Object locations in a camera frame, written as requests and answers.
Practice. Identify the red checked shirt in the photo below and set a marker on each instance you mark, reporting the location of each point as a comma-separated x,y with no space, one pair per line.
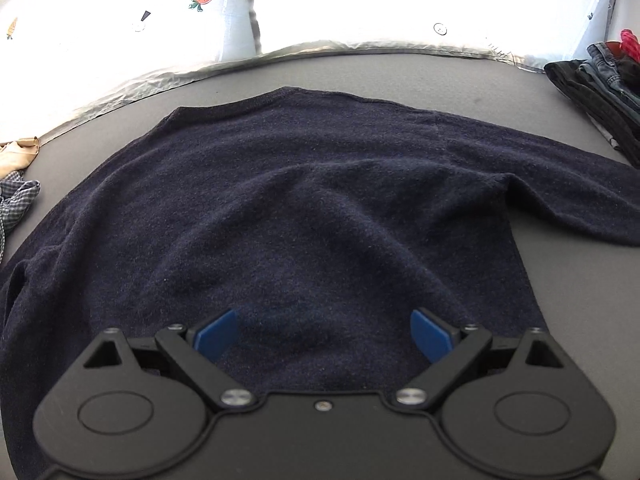
627,45

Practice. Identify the grey checked crumpled shirt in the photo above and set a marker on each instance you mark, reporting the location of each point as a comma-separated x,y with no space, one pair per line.
17,196

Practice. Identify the blue folded jeans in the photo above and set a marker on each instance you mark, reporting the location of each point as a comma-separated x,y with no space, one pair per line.
617,79

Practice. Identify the black folded garment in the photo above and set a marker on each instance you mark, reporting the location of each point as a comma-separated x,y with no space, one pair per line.
578,81

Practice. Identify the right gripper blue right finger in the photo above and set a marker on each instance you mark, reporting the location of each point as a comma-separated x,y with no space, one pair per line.
452,354

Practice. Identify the white carrot print tent cloth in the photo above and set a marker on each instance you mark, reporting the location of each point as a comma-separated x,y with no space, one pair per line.
64,62

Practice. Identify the navy blue knit sweater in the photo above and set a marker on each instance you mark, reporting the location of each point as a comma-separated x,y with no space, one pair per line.
322,219

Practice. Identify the beige crumpled garment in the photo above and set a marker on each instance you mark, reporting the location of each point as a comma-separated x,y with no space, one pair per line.
17,155

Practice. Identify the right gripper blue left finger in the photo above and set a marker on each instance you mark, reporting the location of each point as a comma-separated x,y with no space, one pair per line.
192,353

